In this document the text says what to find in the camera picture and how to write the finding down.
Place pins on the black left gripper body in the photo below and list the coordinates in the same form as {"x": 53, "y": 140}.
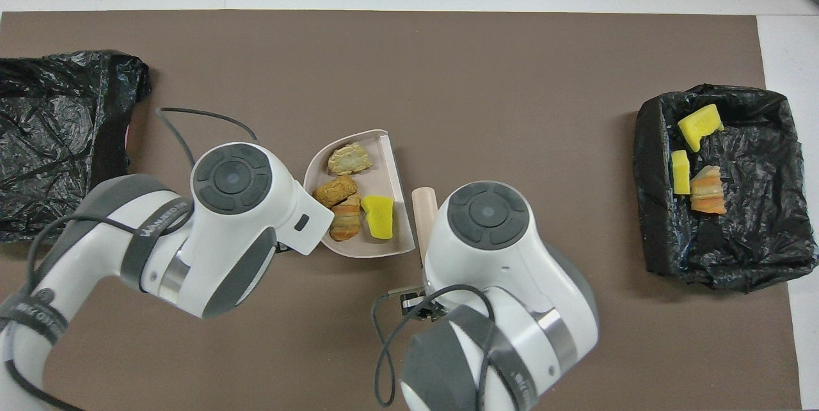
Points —
{"x": 285, "y": 248}

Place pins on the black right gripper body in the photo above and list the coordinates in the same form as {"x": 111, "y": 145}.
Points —
{"x": 419, "y": 304}

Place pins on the pale striped croissant piece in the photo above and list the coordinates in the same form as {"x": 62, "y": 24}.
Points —
{"x": 346, "y": 222}

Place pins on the brown bread roll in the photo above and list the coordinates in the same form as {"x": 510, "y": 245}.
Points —
{"x": 334, "y": 191}

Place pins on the yellow sponge wedge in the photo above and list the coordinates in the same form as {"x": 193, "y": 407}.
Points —
{"x": 379, "y": 217}

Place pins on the beige hand brush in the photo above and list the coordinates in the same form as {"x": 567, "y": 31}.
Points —
{"x": 423, "y": 206}

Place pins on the pale bread lump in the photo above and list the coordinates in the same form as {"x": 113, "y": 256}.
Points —
{"x": 349, "y": 159}

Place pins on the beige plastic dustpan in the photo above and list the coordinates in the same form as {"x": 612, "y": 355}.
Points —
{"x": 390, "y": 161}

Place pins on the small yellow green sponge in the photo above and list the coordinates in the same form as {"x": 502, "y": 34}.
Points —
{"x": 680, "y": 174}

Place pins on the golden croissant chunk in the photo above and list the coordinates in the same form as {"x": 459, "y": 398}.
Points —
{"x": 708, "y": 193}

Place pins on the large yellow sponge piece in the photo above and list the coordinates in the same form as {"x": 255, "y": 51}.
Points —
{"x": 699, "y": 126}

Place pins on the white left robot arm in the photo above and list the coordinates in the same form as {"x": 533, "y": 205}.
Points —
{"x": 233, "y": 180}

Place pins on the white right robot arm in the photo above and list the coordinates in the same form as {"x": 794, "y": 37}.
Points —
{"x": 489, "y": 219}

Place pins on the black bag lined bin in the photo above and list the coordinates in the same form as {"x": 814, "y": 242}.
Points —
{"x": 748, "y": 244}
{"x": 51, "y": 142}

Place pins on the brown table mat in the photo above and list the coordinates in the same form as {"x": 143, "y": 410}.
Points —
{"x": 512, "y": 110}

